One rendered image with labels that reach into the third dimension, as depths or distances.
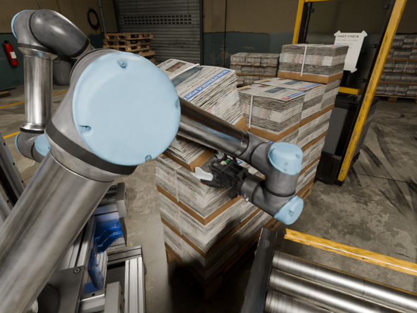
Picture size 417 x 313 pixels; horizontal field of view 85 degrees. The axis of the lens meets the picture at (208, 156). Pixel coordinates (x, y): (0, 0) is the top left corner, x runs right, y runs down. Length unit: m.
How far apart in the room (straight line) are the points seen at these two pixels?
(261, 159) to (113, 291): 0.52
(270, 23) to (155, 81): 7.64
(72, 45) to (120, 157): 0.73
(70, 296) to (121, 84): 0.58
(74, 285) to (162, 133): 0.55
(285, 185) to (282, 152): 0.08
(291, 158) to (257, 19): 7.50
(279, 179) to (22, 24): 0.95
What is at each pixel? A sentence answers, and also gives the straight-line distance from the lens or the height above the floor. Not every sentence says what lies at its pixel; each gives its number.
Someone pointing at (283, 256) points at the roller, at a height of 0.80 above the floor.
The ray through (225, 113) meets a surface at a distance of 0.80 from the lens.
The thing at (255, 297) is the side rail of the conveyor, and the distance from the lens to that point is 0.68.
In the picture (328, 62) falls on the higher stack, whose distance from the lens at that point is 1.80.
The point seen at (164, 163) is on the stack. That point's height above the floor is 0.82.
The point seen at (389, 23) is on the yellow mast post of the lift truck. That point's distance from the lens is 2.26.
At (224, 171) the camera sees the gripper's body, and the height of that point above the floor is 1.02.
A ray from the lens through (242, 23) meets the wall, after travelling 8.04.
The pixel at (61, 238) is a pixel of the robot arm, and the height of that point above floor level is 1.16.
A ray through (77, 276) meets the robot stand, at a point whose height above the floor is 0.82.
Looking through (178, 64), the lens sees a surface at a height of 1.27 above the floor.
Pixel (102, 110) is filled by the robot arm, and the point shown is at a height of 1.31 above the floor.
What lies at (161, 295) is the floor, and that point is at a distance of 1.62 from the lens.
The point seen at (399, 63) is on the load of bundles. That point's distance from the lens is 6.38.
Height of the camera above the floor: 1.38
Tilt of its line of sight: 29 degrees down
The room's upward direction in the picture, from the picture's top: straight up
